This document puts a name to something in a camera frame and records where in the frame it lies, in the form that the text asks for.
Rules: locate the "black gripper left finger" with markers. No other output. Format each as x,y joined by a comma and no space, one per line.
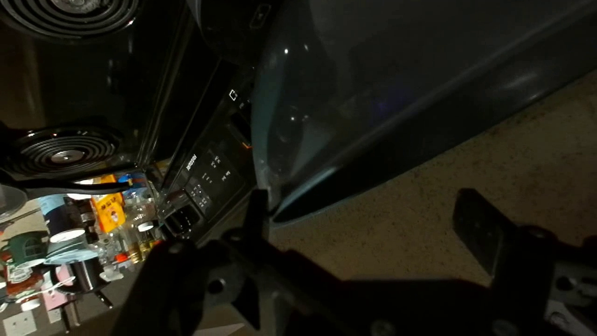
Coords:
256,221

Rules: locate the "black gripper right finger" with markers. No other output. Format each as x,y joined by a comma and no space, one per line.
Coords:
489,236

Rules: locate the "large blue bowl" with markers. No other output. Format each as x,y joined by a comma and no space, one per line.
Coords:
351,94

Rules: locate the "yellow container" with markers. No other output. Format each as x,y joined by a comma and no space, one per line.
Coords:
108,211

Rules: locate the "black electric stove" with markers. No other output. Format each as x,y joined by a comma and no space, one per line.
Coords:
101,86

